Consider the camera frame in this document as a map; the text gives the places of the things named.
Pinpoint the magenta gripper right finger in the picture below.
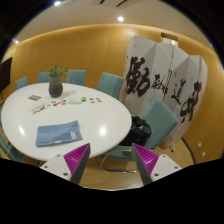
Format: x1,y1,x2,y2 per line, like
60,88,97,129
131,143,159,185

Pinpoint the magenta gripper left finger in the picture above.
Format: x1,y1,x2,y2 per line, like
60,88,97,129
64,143,91,184

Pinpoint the blue folded towel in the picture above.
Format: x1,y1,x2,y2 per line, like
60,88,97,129
36,120,82,147

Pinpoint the black bag on chair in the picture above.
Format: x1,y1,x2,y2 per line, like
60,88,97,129
120,116,152,146

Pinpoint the teal chair near right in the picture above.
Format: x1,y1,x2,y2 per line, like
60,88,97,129
100,99,178,173

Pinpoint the white oval table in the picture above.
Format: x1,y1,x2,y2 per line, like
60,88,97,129
1,83,131,161

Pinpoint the white flat box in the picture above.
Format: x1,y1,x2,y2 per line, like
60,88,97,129
68,97,82,104

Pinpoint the teal chair near left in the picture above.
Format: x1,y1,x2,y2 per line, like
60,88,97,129
0,133,23,162

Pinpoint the potted plant in grey vase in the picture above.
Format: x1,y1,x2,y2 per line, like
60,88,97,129
48,65,67,98

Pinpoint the dark square coaster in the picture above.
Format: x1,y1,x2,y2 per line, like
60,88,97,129
28,95,42,101

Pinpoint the teal chair far middle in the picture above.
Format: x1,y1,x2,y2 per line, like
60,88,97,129
66,70,86,86

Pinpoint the teal chair far right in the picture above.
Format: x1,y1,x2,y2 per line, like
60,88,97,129
97,72,124,99

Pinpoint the white calligraphy folding screen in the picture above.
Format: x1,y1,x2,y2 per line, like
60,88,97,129
123,36,208,147

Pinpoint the teal chair far left-middle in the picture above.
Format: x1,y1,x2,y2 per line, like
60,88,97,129
38,72,49,83

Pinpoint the teal chair far left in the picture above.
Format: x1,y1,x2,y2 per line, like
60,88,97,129
15,77,28,90

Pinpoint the black monitor on wall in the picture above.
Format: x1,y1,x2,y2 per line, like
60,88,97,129
0,58,13,93

